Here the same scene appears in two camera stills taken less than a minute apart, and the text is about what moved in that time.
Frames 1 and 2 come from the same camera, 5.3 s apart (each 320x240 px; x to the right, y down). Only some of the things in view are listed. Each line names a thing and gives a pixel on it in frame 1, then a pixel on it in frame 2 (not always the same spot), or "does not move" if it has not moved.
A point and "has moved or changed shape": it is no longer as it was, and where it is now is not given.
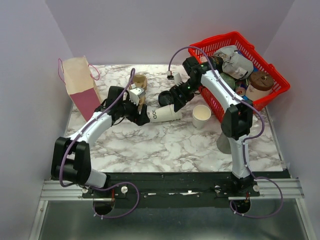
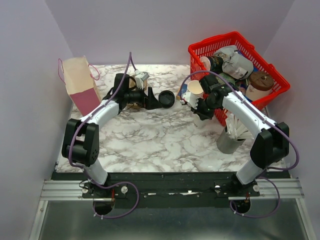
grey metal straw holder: [223, 144] does not move
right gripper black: [180, 102] → [202, 115]
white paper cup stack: [163, 114] has moved or changed shape
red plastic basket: [204, 52] does not move
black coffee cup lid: [165, 98] does not move
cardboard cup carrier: [139, 81] does not move
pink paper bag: [82, 88] does not move
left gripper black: [141, 119] → [150, 102]
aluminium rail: [53, 191] does not move
